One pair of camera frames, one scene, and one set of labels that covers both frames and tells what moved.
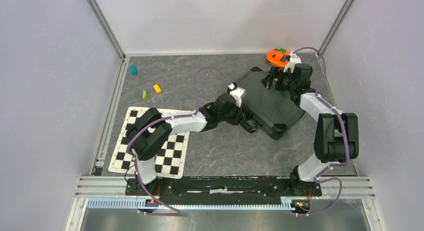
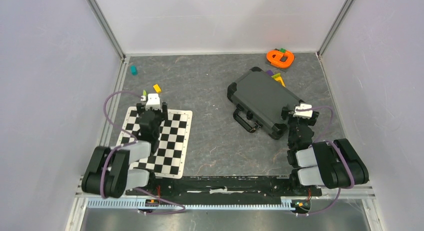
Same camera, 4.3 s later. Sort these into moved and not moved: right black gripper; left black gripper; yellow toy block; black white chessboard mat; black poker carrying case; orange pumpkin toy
Moved: left black gripper; right black gripper
Not moved: orange pumpkin toy; black poker carrying case; black white chessboard mat; yellow toy block
